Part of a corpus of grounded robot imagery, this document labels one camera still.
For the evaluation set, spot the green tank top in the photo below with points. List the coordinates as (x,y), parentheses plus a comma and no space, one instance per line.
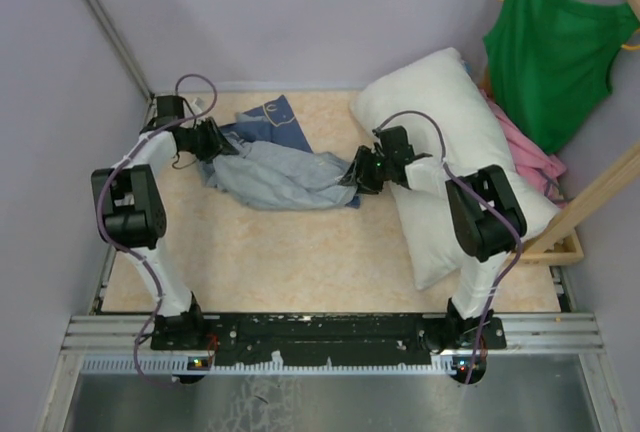
(550,63)

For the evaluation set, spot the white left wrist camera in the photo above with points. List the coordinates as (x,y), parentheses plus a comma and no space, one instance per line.
(197,104)

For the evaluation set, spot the white pillow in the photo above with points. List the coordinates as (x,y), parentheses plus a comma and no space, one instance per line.
(445,115)

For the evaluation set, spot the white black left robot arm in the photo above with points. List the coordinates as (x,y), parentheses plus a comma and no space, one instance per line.
(130,214)

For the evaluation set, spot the white slotted cable duct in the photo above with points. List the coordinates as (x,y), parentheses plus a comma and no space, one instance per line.
(194,365)

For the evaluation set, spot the grey-blue pillowcase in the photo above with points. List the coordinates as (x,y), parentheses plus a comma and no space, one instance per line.
(275,167)

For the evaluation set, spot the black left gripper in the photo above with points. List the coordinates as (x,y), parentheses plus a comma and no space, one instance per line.
(217,145)

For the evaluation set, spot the wooden clothes rack frame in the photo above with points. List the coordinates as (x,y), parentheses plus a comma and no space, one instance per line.
(559,244)

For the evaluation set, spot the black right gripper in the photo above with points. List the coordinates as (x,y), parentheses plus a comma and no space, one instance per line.
(359,177)

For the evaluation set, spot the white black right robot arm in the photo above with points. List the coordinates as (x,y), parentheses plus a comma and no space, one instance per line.
(486,217)

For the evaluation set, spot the pink shirt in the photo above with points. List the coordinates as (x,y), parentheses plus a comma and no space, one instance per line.
(533,164)

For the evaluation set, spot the aluminium rail frame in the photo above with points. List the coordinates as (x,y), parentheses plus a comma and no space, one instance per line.
(528,335)

